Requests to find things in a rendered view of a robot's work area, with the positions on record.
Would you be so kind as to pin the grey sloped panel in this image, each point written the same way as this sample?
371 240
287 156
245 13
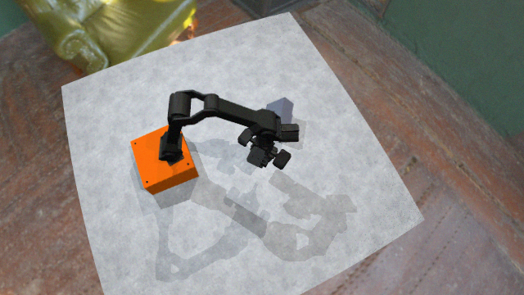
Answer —
283 108

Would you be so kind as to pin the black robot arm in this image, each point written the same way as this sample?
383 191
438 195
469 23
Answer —
264 124

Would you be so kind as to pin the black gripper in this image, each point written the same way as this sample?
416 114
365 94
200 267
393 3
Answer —
281 158

